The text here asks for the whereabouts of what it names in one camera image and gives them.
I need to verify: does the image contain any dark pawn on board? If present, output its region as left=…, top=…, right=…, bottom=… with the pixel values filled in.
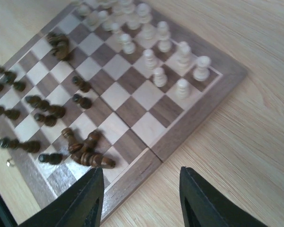
left=71, top=76, right=91, bottom=93

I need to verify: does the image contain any dark rook chess piece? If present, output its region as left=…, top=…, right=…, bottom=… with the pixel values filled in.
left=38, top=153, right=63, bottom=165

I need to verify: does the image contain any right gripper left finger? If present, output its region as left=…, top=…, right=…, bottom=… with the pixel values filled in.
left=20, top=168, right=104, bottom=227

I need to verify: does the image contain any white bishop chess piece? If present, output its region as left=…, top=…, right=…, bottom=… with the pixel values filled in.
left=157, top=21, right=172, bottom=53

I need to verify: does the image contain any dark pawn piece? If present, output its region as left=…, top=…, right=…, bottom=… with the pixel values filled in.
left=72, top=94, right=92, bottom=109
left=34, top=113, right=57, bottom=127

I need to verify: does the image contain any dark bishop chess piece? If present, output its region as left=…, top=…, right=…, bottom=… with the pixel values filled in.
left=0, top=137, right=41, bottom=153

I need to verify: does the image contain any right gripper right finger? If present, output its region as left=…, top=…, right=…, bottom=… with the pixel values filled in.
left=179, top=166, right=266, bottom=227

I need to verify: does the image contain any wooden chess board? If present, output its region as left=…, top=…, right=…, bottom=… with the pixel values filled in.
left=0, top=0, right=247, bottom=219

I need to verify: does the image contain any white rook corner piece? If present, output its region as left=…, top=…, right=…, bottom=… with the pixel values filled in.
left=193, top=55, right=211, bottom=82

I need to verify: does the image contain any white knight chess piece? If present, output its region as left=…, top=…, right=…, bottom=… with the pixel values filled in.
left=177, top=41, right=192, bottom=70

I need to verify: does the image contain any white pawn chess piece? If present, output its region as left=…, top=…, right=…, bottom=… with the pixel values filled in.
left=176, top=78, right=190, bottom=99

